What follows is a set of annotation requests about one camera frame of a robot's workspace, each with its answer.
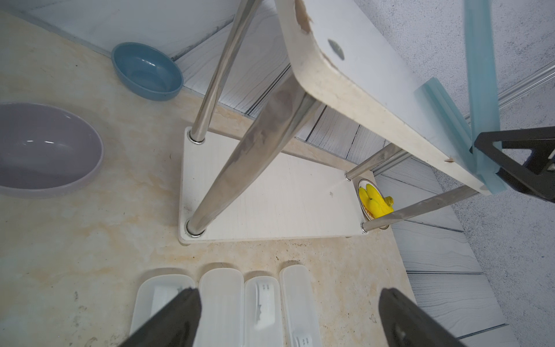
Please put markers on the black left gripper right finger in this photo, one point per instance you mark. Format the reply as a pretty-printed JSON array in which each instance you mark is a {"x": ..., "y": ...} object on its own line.
[{"x": 405, "y": 324}]

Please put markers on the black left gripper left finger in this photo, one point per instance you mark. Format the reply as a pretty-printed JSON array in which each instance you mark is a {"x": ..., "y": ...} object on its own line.
[{"x": 174, "y": 325}]

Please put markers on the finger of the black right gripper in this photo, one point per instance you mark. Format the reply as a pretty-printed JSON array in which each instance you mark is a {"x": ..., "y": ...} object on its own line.
[{"x": 525, "y": 159}]

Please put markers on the plain teal pencil case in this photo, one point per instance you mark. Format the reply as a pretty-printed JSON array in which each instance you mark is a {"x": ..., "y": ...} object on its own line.
[{"x": 482, "y": 78}]

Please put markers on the clear pencil case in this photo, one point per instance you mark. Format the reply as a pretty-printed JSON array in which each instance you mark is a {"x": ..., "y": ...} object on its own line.
[
  {"x": 154, "y": 294},
  {"x": 263, "y": 318},
  {"x": 302, "y": 324},
  {"x": 222, "y": 317}
]

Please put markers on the teal pencil case with label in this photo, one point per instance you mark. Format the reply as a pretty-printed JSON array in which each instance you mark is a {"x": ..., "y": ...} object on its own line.
[{"x": 434, "y": 98}]

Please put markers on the white two-tier shelf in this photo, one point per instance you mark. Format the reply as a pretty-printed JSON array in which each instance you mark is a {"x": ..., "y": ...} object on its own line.
[{"x": 240, "y": 190}]

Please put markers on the yellow banana bunch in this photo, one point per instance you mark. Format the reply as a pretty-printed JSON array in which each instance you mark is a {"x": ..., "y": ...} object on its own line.
[{"x": 374, "y": 203}]

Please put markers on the white patterned plate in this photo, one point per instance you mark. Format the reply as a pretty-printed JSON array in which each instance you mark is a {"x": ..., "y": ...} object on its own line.
[{"x": 363, "y": 183}]

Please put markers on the lilac ceramic bowl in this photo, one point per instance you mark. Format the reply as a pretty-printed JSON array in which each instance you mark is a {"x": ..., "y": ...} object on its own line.
[{"x": 46, "y": 152}]

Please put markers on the blue ceramic bowl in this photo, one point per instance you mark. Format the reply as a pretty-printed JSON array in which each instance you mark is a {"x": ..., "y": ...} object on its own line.
[{"x": 146, "y": 71}]

